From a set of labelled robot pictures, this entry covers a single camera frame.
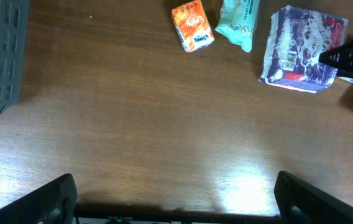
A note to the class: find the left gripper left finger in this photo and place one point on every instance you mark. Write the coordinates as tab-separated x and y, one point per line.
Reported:
52	203

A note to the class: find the teal wet wipes pack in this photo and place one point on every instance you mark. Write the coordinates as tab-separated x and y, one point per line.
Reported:
237	22

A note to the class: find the small teal tissue pack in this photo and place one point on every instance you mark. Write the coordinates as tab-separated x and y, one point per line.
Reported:
350	80

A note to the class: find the grey plastic mesh basket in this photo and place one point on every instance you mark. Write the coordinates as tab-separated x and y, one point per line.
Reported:
13	32

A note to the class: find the red floral tissue pack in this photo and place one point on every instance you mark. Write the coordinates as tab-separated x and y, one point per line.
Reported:
297	38

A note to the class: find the orange tissue pack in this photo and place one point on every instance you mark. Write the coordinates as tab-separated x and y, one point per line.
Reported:
192	26

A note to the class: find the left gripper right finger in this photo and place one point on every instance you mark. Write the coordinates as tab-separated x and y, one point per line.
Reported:
301	202

